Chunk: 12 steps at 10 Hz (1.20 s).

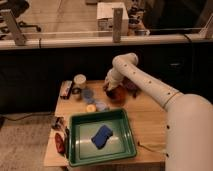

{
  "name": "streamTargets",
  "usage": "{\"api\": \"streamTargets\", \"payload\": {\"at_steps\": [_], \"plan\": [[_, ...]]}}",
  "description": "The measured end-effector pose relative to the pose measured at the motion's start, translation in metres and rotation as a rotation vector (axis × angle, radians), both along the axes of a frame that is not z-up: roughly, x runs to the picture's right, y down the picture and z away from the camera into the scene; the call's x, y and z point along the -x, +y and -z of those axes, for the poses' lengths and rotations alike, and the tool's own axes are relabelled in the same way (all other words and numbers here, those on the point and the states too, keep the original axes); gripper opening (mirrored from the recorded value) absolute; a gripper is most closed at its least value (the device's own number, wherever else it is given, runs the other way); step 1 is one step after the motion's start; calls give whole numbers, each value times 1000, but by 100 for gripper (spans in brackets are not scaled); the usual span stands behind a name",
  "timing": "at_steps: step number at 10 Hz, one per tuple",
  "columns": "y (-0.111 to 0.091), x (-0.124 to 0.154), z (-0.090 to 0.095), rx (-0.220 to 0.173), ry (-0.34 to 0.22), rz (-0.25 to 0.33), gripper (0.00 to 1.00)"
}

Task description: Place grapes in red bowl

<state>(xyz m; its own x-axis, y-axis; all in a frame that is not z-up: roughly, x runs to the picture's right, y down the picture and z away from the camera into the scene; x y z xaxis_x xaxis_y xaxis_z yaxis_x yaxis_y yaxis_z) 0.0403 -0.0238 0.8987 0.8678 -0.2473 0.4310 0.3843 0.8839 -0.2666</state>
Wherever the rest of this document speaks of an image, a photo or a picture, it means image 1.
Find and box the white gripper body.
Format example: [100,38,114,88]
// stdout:
[104,68,122,91]

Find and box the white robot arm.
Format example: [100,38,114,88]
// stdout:
[105,53,213,171]

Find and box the red bowl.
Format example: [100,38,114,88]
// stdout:
[106,86,126,103]

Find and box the dark purple cloth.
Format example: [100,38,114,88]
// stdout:
[123,78,139,98]

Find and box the light blue small object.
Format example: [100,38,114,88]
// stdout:
[96,101,109,111]

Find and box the blue round lid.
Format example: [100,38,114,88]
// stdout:
[81,88,94,104]

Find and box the white cylindrical cup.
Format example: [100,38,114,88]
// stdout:
[74,74,86,89]

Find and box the yellow round toy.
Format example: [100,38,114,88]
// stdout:
[86,104,97,113]

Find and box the blue sponge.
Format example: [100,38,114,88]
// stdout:
[91,125,113,149]

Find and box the white cardboard box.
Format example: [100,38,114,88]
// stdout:
[97,2,129,35]

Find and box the dark metal clamp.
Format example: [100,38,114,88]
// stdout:
[51,117,64,130]

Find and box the green plastic tray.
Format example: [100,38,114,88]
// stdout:
[69,108,137,167]

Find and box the black office chair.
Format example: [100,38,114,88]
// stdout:
[0,0,41,33]

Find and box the metal frame post middle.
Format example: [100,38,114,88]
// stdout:
[112,8,123,43]

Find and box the metal frame post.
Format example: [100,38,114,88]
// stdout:
[199,13,213,39]
[112,8,123,43]
[0,9,26,46]

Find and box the red handled tool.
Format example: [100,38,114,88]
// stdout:
[55,133,65,154]

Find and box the horizontal metal rail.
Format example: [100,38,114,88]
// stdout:
[0,34,213,50]

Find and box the metal frame post right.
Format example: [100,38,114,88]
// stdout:
[199,13,213,39]

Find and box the metal frame post left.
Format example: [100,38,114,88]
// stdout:
[0,9,26,46]

